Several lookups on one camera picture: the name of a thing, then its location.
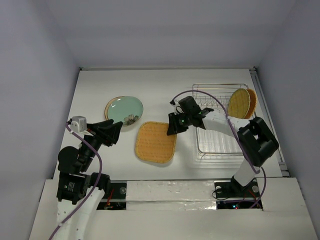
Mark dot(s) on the beige bird pattern plate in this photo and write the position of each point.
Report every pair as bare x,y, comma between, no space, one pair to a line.
106,111

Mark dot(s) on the orange plate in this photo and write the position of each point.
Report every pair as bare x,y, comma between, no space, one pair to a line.
253,103

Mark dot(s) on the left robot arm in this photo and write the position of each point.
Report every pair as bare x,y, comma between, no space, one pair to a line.
81,183

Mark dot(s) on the white foam block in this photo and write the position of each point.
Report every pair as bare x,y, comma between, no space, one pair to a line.
170,195

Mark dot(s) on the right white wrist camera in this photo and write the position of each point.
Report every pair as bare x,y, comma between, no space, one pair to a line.
174,102

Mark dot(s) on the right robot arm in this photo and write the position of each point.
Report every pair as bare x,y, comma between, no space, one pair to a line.
255,139

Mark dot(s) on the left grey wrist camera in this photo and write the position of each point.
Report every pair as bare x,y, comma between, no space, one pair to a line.
78,125

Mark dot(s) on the green flower plate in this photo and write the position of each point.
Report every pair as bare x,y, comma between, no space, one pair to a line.
124,111

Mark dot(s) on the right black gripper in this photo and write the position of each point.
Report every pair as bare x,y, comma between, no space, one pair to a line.
180,122

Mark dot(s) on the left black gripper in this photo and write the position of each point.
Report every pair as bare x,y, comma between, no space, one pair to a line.
111,135

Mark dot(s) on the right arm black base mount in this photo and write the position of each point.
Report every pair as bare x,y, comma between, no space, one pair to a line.
231,189

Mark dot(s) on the wire dish rack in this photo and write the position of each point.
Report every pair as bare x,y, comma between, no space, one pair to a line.
213,146

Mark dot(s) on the yellow plate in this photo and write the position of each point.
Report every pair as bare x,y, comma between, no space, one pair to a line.
239,103
153,144

